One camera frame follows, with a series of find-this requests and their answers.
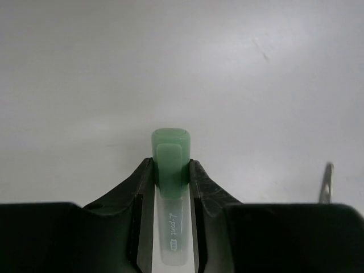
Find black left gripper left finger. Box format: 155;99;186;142
1;158;154;272

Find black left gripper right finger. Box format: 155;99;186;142
189;160;363;272

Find green highlighter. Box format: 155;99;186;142
151;128;191;266

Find black handled scissors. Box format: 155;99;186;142
318;162;334;204

